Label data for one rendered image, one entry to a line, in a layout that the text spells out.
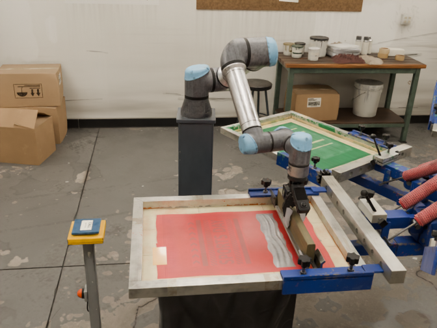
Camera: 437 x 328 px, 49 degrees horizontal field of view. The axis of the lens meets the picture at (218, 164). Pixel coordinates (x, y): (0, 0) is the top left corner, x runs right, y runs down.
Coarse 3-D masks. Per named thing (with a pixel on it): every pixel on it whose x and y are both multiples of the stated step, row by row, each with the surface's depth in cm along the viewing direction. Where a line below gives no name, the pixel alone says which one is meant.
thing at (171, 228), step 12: (168, 216) 193; (180, 216) 194; (192, 216) 194; (204, 216) 194; (216, 216) 195; (228, 216) 195; (240, 216) 195; (252, 216) 196; (276, 216) 196; (156, 228) 185; (168, 228) 185; (180, 228) 185; (252, 228) 187; (312, 228) 188; (168, 240) 178; (180, 240) 178
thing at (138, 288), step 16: (144, 208) 198; (320, 208) 196; (336, 224) 185; (336, 240) 178; (144, 288) 148; (160, 288) 148; (176, 288) 149; (192, 288) 150; (208, 288) 151; (224, 288) 152; (240, 288) 152; (256, 288) 153; (272, 288) 154
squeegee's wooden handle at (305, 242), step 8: (280, 192) 193; (280, 200) 192; (280, 208) 193; (296, 216) 176; (296, 224) 172; (296, 232) 172; (304, 232) 166; (296, 240) 172; (304, 240) 163; (312, 240) 162; (304, 248) 163; (312, 248) 160; (312, 256) 162
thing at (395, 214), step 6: (384, 210) 186; (390, 210) 186; (396, 210) 186; (402, 210) 186; (390, 216) 182; (396, 216) 182; (402, 216) 182; (408, 216) 183; (396, 222) 182; (402, 222) 183; (408, 222) 183; (378, 228) 182; (390, 228) 183
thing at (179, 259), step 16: (256, 240) 180; (288, 240) 180; (176, 256) 169; (256, 256) 170; (272, 256) 171; (160, 272) 160; (176, 272) 161; (192, 272) 161; (208, 272) 161; (224, 272) 162; (240, 272) 162; (256, 272) 162
